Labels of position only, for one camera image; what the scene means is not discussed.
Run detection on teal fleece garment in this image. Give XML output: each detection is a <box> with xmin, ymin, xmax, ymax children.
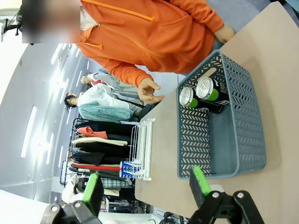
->
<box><xmin>78</xmin><ymin>104</ymin><xmax>138</xmax><ymax>123</ymax></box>

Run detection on coral hanging garment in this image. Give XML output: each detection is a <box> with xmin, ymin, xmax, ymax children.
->
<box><xmin>77</xmin><ymin>126</ymin><xmax>108</xmax><ymax>140</ymax></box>

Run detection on person's left forearm orange sleeve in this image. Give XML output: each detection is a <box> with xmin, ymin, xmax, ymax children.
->
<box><xmin>172</xmin><ymin>0</ymin><xmax>225</xmax><ymax>38</ymax></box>

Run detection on person's right hand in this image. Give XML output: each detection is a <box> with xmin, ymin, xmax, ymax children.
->
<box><xmin>137</xmin><ymin>77</ymin><xmax>165</xmax><ymax>105</ymax></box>

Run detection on red hanging garment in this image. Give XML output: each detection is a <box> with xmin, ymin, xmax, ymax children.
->
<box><xmin>71</xmin><ymin>163</ymin><xmax>121</xmax><ymax>172</ymax></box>

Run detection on dark cans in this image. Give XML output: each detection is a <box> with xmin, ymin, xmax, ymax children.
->
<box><xmin>178</xmin><ymin>86</ymin><xmax>225</xmax><ymax>115</ymax></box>

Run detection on cream folded hanging garment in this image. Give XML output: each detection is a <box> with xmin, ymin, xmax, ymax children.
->
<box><xmin>71</xmin><ymin>137</ymin><xmax>128</xmax><ymax>147</ymax></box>

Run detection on white wire can dispenser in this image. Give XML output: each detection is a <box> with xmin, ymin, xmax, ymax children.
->
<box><xmin>128</xmin><ymin>117</ymin><xmax>157</xmax><ymax>182</ymax></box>

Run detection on mannequin in white red top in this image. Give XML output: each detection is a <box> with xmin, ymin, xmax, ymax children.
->
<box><xmin>80</xmin><ymin>71</ymin><xmax>138</xmax><ymax>93</ymax></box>

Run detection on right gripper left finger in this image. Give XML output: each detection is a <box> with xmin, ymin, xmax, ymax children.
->
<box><xmin>41</xmin><ymin>172</ymin><xmax>105</xmax><ymax>224</ymax></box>

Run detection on plaid hanging garment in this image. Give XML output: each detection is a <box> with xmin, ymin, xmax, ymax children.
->
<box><xmin>101</xmin><ymin>177</ymin><xmax>136</xmax><ymax>189</ymax></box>

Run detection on ceiling light strip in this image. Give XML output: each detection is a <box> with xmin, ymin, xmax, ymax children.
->
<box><xmin>20</xmin><ymin>105</ymin><xmax>38</xmax><ymax>159</ymax></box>
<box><xmin>45</xmin><ymin>132</ymin><xmax>55</xmax><ymax>165</ymax></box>

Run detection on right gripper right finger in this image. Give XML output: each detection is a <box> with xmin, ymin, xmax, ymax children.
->
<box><xmin>186</xmin><ymin>165</ymin><xmax>266</xmax><ymax>224</ymax></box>

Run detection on person's right forearm orange sleeve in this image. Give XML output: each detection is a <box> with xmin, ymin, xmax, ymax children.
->
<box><xmin>102</xmin><ymin>59</ymin><xmax>155</xmax><ymax>88</ymax></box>

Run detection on black green soda can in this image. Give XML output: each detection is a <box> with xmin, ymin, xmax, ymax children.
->
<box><xmin>195</xmin><ymin>76</ymin><xmax>231</xmax><ymax>107</ymax></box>

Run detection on blue Pocari Sweat can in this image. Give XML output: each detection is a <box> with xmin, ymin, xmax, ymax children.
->
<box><xmin>119</xmin><ymin>169</ymin><xmax>141</xmax><ymax>179</ymax></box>
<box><xmin>119</xmin><ymin>160</ymin><xmax>142</xmax><ymax>170</ymax></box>

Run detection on person in orange hoodie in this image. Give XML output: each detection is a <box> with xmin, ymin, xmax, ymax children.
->
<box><xmin>22</xmin><ymin>0</ymin><xmax>225</xmax><ymax>88</ymax></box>

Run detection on person's left hand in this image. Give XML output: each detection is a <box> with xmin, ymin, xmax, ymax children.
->
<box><xmin>214</xmin><ymin>23</ymin><xmax>237</xmax><ymax>44</ymax></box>

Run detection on black overhead camera rig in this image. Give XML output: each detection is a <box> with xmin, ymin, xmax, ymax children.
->
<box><xmin>3</xmin><ymin>4</ymin><xmax>23</xmax><ymax>35</ymax></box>

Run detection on black rack with dark clothes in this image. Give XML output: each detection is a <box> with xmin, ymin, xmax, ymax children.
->
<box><xmin>59</xmin><ymin>118</ymin><xmax>141</xmax><ymax>187</ymax></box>

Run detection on black floor cables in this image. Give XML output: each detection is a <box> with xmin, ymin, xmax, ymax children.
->
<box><xmin>161</xmin><ymin>210</ymin><xmax>187</xmax><ymax>224</ymax></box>

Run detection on grey plastic lattice basket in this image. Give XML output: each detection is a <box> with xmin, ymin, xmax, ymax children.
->
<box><xmin>176</xmin><ymin>49</ymin><xmax>267</xmax><ymax>180</ymax></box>

